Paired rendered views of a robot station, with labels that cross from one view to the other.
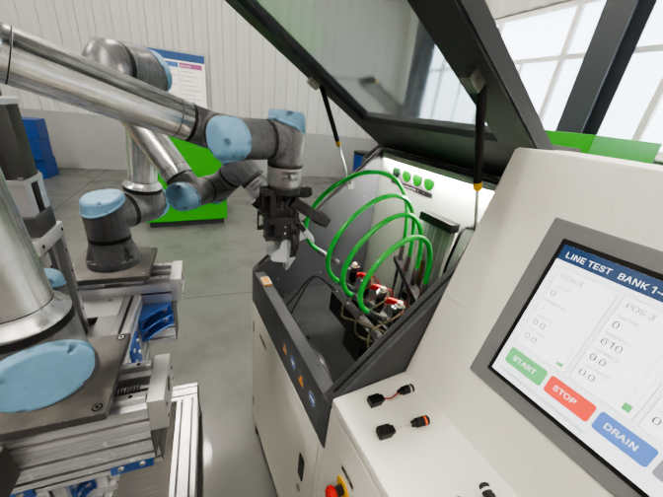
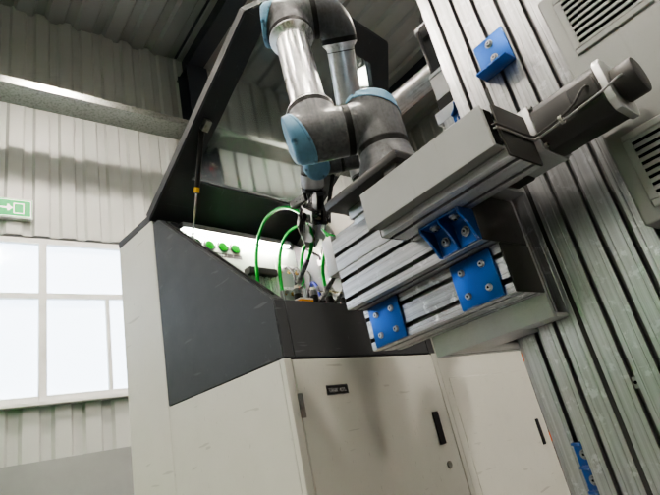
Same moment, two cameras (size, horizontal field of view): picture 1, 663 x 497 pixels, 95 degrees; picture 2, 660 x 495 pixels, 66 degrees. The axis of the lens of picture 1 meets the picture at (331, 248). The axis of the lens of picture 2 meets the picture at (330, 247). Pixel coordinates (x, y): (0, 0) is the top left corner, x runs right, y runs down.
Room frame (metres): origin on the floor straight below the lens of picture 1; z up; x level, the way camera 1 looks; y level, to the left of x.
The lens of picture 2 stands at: (1.34, 1.58, 0.55)
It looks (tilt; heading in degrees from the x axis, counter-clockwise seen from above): 22 degrees up; 251
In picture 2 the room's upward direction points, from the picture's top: 13 degrees counter-clockwise
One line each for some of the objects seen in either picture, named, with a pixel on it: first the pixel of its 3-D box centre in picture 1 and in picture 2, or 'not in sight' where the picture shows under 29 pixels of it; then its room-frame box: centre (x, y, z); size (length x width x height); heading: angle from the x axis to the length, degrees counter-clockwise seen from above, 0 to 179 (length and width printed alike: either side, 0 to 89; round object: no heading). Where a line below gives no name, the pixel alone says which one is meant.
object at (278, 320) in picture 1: (285, 335); (359, 331); (0.80, 0.12, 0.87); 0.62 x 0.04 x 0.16; 31
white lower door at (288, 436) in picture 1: (276, 420); (399, 478); (0.80, 0.13, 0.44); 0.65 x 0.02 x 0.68; 31
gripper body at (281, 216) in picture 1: (279, 212); not in sight; (0.66, 0.13, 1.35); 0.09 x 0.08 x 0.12; 121
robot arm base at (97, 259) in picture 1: (111, 248); (388, 167); (0.87, 0.71, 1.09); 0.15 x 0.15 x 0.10
